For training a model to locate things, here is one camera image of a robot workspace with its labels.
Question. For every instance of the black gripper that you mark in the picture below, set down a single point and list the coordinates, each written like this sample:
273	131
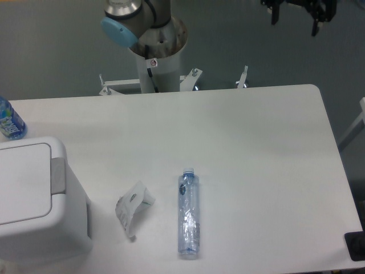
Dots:
319	10

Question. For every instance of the silver robot arm blue cap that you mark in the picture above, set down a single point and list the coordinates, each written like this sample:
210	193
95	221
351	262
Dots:
125	22

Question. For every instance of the grey trash can push button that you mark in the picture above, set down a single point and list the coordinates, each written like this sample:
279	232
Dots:
58	176

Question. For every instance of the white trash can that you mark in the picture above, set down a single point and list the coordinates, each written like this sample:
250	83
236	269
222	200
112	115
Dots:
36	225

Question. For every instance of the empty clear plastic bottle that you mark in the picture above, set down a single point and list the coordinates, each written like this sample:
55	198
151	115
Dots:
188	234

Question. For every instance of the black clamp at table edge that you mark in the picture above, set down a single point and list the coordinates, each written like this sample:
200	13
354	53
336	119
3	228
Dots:
355	245

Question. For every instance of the crumpled white plastic wrapper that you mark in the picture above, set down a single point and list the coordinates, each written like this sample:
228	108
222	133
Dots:
137	199

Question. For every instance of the blue labelled water bottle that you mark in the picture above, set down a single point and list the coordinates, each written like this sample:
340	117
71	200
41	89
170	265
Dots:
13	126

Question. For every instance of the white frame at right edge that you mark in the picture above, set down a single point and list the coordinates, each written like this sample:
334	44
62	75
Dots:
353	130

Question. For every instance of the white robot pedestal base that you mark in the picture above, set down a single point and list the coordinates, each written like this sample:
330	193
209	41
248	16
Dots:
158	58

